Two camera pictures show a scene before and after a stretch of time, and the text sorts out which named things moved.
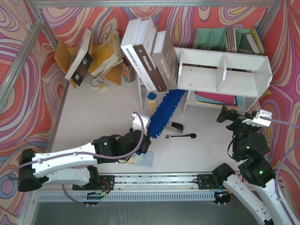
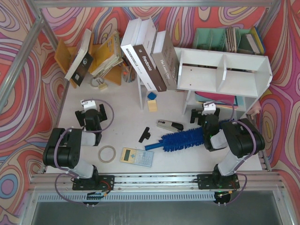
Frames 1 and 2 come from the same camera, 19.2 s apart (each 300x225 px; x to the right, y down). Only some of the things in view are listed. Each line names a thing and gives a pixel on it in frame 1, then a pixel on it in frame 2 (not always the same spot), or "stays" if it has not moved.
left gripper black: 145,140 -> 79,114
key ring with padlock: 100,82 stays
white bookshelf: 220,72 stays
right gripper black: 236,117 -> 194,114
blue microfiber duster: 164,112 -> 183,140
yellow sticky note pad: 152,105 stays
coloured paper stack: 230,101 stays
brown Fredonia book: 146,48 stays
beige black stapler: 176,127 stays
